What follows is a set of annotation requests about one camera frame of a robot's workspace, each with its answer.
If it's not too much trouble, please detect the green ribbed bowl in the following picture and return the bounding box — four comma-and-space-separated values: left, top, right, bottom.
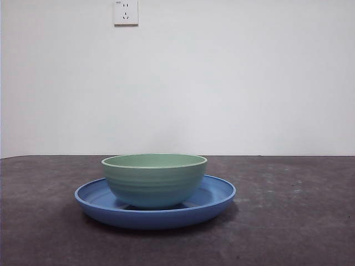
100, 154, 208, 210

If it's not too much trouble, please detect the blue round plate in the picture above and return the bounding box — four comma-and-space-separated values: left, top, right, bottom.
74, 174, 237, 230

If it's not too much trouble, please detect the white wall socket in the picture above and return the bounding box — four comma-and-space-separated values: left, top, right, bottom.
113, 0, 139, 28

